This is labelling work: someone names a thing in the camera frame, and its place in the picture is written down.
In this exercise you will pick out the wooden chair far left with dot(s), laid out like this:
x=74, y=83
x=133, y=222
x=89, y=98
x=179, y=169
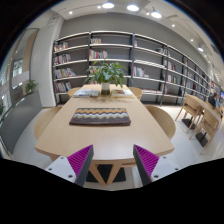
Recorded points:
x=72, y=91

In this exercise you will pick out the zigzag patterned folded towel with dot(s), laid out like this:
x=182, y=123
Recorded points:
x=100, y=116

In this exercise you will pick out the green potted plant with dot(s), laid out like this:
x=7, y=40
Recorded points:
x=104, y=73

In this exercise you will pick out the stack of books right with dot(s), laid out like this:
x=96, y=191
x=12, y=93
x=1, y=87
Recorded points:
x=126, y=93

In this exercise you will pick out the wooden side table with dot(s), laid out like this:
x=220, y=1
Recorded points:
x=205, y=106

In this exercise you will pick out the wooden chair far right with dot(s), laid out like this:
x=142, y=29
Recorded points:
x=136, y=91

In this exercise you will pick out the wooden chair at side table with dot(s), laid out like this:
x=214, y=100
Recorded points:
x=192, y=107

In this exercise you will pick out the small background potted plant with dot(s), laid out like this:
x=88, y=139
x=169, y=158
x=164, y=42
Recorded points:
x=30, y=86

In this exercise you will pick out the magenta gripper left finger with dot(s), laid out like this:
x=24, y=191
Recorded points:
x=80, y=163

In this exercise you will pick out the long grey bookshelf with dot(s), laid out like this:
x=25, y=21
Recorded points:
x=163, y=73

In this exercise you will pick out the wooden chair left near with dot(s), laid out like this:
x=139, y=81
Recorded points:
x=44, y=120

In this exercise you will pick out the wooden chair right near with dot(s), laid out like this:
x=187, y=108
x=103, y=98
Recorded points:
x=165, y=121

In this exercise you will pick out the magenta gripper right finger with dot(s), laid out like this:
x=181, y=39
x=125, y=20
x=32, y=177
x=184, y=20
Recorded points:
x=146, y=162

